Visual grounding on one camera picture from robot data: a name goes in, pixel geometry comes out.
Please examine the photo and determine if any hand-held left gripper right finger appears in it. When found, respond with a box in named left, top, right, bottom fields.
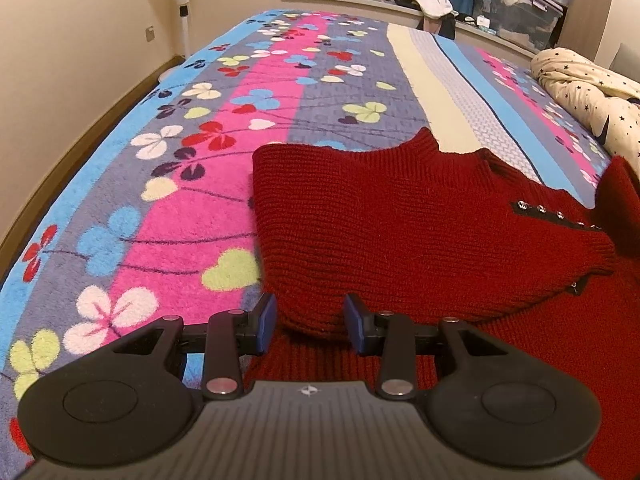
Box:
left=344, top=294, right=506, bottom=401

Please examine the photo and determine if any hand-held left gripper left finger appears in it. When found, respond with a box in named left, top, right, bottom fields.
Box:
left=107, top=294, right=278, bottom=402

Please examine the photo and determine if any red knit sweater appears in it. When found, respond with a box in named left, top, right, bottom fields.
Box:
left=251, top=127, right=640, bottom=480

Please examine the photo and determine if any floral striped blanket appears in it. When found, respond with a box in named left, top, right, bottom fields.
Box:
left=0, top=7, right=618, bottom=461

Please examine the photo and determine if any dark garment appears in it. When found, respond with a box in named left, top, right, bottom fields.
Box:
left=422, top=12, right=458, bottom=41

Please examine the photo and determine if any window sill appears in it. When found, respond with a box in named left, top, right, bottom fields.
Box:
left=281, top=0, right=541, bottom=56

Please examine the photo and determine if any white standing fan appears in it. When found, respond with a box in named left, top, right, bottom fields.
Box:
left=135, top=0, right=198, bottom=83

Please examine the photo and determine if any cream star print duvet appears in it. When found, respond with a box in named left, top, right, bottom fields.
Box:
left=530, top=47, right=640, bottom=161

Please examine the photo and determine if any clear plastic storage box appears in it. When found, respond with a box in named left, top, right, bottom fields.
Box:
left=472, top=0, right=563, bottom=53

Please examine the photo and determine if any padded headboard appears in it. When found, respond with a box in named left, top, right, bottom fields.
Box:
left=609, top=41, right=640, bottom=83

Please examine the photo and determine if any wooden cabinet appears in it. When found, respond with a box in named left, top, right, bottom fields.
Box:
left=552, top=0, right=606, bottom=68

